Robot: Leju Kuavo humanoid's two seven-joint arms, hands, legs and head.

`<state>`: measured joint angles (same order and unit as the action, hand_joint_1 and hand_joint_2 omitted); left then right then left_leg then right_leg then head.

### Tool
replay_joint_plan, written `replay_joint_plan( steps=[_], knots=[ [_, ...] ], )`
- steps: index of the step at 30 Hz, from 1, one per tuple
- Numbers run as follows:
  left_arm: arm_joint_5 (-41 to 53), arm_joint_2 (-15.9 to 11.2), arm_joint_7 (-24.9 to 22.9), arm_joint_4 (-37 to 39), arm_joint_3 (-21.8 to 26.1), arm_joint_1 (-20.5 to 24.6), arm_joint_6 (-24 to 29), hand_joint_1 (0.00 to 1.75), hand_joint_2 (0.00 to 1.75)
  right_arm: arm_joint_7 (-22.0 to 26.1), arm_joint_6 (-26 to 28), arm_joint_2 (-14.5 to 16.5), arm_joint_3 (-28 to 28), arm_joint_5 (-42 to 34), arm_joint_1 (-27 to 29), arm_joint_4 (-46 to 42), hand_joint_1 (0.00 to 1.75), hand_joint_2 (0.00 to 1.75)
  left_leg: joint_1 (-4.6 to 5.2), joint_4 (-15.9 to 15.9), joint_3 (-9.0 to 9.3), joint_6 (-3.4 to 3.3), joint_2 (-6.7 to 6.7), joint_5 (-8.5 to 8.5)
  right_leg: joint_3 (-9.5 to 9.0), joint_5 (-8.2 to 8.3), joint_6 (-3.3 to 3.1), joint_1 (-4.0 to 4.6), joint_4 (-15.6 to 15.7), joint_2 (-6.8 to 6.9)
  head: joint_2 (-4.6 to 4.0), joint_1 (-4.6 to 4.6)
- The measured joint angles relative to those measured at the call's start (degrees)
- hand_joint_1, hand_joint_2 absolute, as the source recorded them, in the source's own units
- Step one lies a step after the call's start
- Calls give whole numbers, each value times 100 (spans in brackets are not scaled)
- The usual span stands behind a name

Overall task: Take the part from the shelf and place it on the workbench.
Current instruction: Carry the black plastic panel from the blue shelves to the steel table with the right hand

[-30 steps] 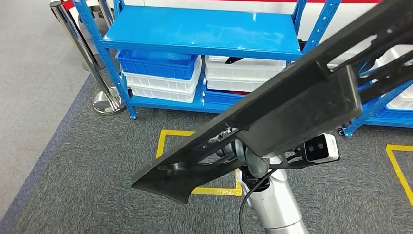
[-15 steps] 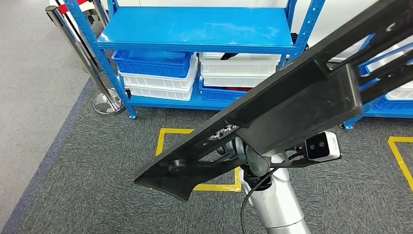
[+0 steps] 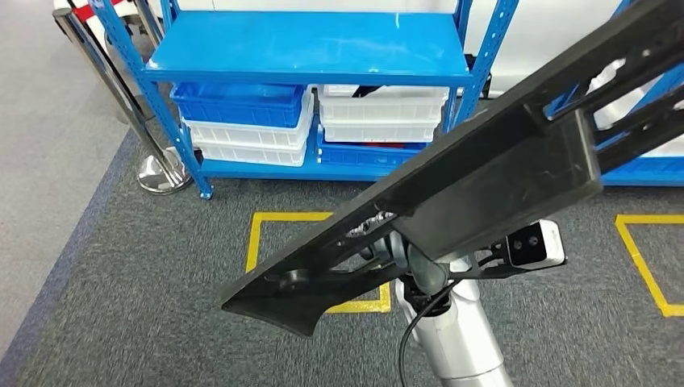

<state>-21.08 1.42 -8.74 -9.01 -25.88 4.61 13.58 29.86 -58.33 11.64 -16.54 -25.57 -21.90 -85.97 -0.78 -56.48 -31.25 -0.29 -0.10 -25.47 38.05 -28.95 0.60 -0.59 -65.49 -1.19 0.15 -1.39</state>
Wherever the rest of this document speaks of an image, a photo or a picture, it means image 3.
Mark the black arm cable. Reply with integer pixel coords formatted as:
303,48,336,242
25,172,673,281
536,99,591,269
397,281,461,387

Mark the blue metal shelf rack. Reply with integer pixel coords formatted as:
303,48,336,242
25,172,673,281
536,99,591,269
87,0,521,202
544,0,684,189

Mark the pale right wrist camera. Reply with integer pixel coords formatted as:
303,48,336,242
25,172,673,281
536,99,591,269
463,218,568,282

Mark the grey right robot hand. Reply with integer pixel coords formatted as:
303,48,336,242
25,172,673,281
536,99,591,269
346,212,451,298

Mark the chrome stanchion post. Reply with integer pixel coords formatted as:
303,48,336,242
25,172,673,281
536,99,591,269
52,6,195,195

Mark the black plastic panel part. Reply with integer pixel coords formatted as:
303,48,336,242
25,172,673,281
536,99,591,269
219,0,684,339

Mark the yellow floor tape square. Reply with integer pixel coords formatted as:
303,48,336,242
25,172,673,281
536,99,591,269
244,210,394,315

